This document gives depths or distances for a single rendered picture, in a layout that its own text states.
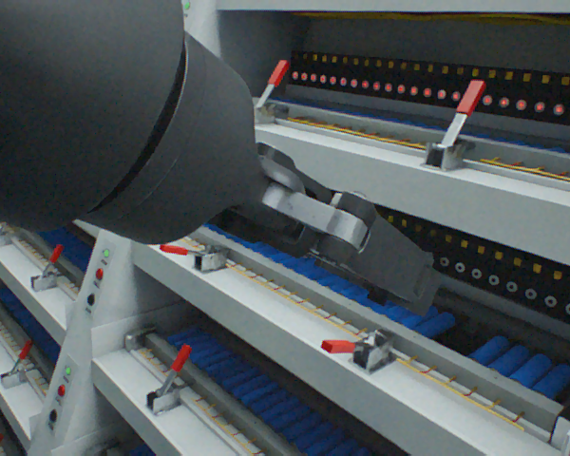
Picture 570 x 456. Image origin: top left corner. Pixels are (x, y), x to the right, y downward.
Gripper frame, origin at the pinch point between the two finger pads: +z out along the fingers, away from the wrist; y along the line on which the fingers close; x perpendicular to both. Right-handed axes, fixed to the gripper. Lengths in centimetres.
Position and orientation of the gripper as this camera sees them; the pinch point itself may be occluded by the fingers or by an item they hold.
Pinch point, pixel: (381, 270)
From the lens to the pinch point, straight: 32.9
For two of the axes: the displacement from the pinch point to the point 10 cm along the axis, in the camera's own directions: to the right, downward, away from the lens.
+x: -4.3, 9.0, -0.5
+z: 6.0, 3.3, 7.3
